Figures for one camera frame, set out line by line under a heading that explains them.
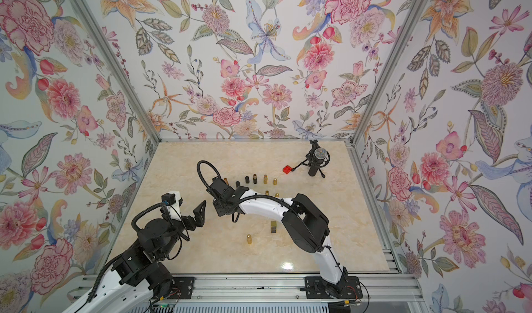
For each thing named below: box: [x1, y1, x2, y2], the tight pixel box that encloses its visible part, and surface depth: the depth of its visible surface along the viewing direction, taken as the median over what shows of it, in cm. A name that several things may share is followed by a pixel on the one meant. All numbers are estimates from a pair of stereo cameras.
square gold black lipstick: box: [270, 220, 278, 234], surface depth 84 cm
